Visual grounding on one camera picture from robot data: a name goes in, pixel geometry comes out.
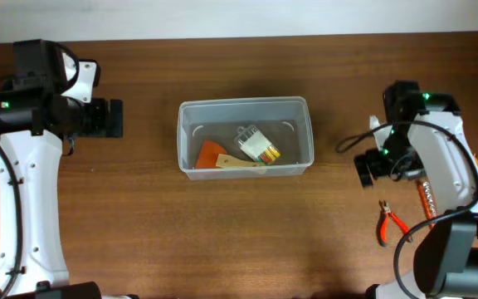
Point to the orange socket bit rail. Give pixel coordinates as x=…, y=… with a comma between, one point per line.
x=427, y=199

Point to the orange scraper with wooden handle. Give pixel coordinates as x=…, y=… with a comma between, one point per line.
x=213, y=156

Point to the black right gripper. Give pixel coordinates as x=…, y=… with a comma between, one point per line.
x=363, y=170

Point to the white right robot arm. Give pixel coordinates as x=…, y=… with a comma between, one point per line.
x=423, y=140

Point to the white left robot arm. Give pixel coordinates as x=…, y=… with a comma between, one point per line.
x=45, y=105

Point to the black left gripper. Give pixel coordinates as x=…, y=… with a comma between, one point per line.
x=115, y=118

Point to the clear case of coloured plugs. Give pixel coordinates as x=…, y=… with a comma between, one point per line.
x=252, y=142

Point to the clear plastic storage container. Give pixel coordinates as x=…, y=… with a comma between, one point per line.
x=284, y=120

